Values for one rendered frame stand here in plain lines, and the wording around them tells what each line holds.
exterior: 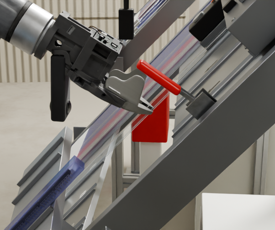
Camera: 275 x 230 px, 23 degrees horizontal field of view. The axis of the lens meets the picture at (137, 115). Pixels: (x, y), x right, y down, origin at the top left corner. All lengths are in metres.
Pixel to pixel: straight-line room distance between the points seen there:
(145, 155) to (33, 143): 1.70
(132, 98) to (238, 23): 0.34
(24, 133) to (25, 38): 2.65
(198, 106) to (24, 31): 0.37
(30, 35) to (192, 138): 0.38
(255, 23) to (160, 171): 0.21
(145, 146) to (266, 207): 0.50
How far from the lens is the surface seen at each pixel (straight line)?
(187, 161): 0.79
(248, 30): 0.78
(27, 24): 1.06
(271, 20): 0.78
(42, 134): 3.68
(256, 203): 1.54
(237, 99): 0.76
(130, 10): 0.98
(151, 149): 1.91
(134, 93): 1.07
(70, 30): 1.06
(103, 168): 1.11
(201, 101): 0.79
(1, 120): 3.93
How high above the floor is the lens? 1.31
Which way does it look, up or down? 19 degrees down
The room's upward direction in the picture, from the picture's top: straight up
